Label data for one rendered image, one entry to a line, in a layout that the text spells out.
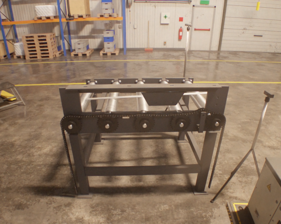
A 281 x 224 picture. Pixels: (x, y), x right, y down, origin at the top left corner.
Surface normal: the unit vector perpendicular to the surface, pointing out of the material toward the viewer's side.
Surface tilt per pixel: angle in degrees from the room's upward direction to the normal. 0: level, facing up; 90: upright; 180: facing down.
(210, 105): 90
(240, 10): 90
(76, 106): 90
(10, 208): 0
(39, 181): 0
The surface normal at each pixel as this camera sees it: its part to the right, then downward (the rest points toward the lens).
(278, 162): 0.00, -0.89
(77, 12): 0.04, 0.45
